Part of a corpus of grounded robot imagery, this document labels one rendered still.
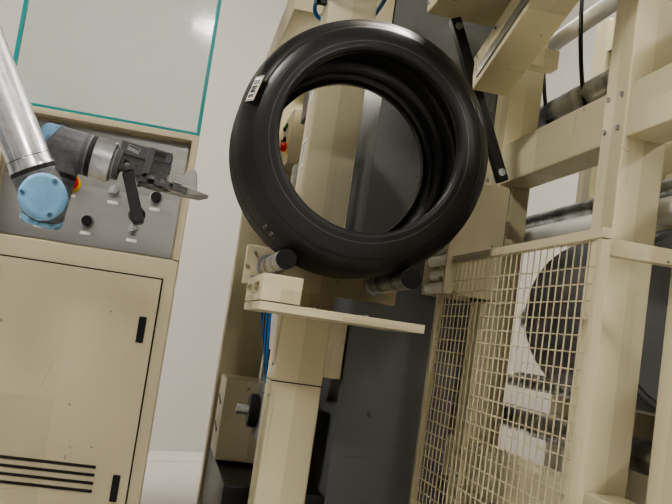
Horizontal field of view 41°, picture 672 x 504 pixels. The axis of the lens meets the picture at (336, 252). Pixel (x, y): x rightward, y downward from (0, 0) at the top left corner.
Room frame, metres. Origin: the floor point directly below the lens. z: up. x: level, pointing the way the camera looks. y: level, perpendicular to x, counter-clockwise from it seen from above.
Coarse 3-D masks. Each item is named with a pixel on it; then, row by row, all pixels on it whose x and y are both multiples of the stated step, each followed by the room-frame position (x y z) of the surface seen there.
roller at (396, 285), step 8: (400, 272) 1.97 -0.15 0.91; (408, 272) 1.94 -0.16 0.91; (416, 272) 1.94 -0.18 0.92; (368, 280) 2.26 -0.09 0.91; (376, 280) 2.17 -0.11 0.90; (384, 280) 2.09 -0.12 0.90; (392, 280) 2.02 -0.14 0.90; (400, 280) 1.95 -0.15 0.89; (408, 280) 1.94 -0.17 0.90; (416, 280) 1.94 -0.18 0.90; (376, 288) 2.19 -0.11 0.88; (384, 288) 2.12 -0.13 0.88; (392, 288) 2.05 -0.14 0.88; (400, 288) 1.99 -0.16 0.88; (408, 288) 1.94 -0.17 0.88
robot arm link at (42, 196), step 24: (0, 48) 1.68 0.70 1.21; (0, 72) 1.68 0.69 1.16; (0, 96) 1.68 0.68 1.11; (24, 96) 1.71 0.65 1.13; (0, 120) 1.69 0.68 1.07; (24, 120) 1.70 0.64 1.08; (0, 144) 1.72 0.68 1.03; (24, 144) 1.71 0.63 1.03; (24, 168) 1.71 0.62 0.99; (48, 168) 1.73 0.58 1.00; (24, 192) 1.70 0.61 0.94; (48, 192) 1.72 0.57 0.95; (48, 216) 1.73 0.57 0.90
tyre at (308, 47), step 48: (288, 48) 1.88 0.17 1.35; (336, 48) 1.87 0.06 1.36; (384, 48) 1.88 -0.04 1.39; (432, 48) 1.92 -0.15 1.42; (288, 96) 1.85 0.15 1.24; (384, 96) 2.18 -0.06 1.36; (432, 96) 2.15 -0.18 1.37; (240, 144) 1.87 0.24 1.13; (432, 144) 2.19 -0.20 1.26; (480, 144) 1.94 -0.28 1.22; (240, 192) 1.96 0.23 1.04; (288, 192) 1.86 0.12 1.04; (432, 192) 2.19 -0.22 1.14; (480, 192) 1.97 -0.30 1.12; (288, 240) 1.90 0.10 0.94; (336, 240) 1.88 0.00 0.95; (384, 240) 1.90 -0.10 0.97; (432, 240) 1.93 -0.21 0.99
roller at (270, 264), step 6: (276, 252) 1.95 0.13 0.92; (282, 252) 1.89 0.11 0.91; (288, 252) 1.89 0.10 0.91; (270, 258) 2.00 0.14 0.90; (276, 258) 1.89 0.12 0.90; (282, 258) 1.89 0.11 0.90; (288, 258) 1.89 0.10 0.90; (294, 258) 1.89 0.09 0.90; (264, 264) 2.11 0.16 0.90; (270, 264) 1.99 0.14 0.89; (276, 264) 1.90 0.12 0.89; (282, 264) 1.89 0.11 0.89; (288, 264) 1.89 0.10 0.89; (294, 264) 1.89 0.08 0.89; (264, 270) 2.14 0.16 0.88; (270, 270) 2.05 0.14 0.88; (276, 270) 1.98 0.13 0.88; (282, 270) 1.94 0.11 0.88
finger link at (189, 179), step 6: (186, 174) 1.92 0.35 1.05; (192, 174) 1.92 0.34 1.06; (174, 180) 1.91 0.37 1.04; (180, 180) 1.92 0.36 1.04; (186, 180) 1.92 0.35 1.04; (192, 180) 1.92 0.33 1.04; (186, 186) 1.92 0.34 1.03; (192, 186) 1.92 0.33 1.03; (174, 192) 1.93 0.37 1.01; (186, 192) 1.91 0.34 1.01; (192, 192) 1.92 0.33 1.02; (198, 192) 1.92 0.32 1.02; (198, 198) 1.93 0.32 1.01; (204, 198) 1.94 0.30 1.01
